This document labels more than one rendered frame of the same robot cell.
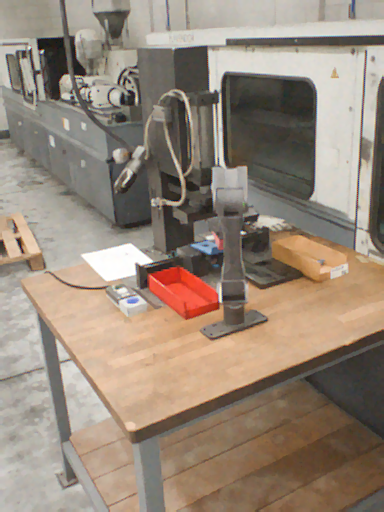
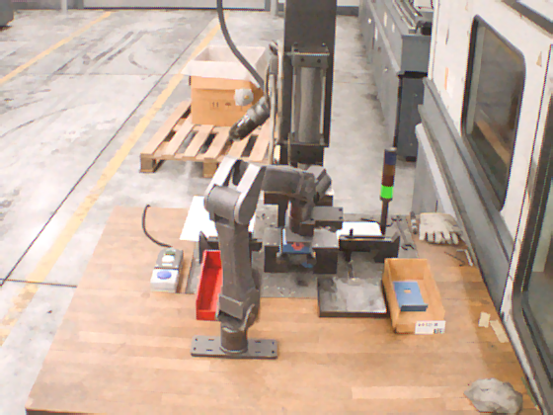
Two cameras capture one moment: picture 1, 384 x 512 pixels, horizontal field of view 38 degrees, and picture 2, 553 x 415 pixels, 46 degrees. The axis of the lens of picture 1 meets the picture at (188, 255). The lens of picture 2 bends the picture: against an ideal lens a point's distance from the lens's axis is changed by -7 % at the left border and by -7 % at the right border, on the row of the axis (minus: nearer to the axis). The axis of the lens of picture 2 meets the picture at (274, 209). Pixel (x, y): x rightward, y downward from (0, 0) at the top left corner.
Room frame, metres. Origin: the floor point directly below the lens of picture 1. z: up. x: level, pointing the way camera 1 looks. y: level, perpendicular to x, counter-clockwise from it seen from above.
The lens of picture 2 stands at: (0.32, -0.79, 1.90)
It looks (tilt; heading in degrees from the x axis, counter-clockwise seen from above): 26 degrees down; 28
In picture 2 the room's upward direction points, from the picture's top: 2 degrees clockwise
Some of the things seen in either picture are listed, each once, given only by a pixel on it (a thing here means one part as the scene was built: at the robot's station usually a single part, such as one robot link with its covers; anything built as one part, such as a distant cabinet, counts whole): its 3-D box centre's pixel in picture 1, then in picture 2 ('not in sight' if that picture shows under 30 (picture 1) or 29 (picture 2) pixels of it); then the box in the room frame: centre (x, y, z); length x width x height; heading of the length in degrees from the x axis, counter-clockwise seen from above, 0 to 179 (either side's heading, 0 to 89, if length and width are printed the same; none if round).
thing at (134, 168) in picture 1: (136, 166); (260, 113); (2.03, 0.17, 1.25); 0.19 x 0.07 x 0.19; 118
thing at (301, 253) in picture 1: (308, 258); (413, 295); (1.80, -0.42, 0.93); 0.25 x 0.13 x 0.08; 28
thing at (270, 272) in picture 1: (268, 272); (350, 297); (1.74, -0.27, 0.91); 0.17 x 0.16 x 0.02; 118
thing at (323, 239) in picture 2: (208, 247); (300, 238); (1.84, -0.07, 0.98); 0.20 x 0.10 x 0.01; 118
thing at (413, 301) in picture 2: not in sight; (409, 292); (1.83, -0.40, 0.92); 0.15 x 0.07 x 0.03; 29
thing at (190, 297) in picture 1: (182, 291); (223, 284); (1.60, 0.03, 0.93); 0.25 x 0.12 x 0.06; 28
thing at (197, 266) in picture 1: (208, 258); (300, 252); (1.84, -0.07, 0.94); 0.20 x 0.10 x 0.07; 118
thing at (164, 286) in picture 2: (133, 309); (164, 285); (1.55, 0.18, 0.90); 0.07 x 0.07 x 0.06; 28
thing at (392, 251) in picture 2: (259, 238); (387, 247); (1.99, -0.27, 0.95); 0.06 x 0.03 x 0.09; 118
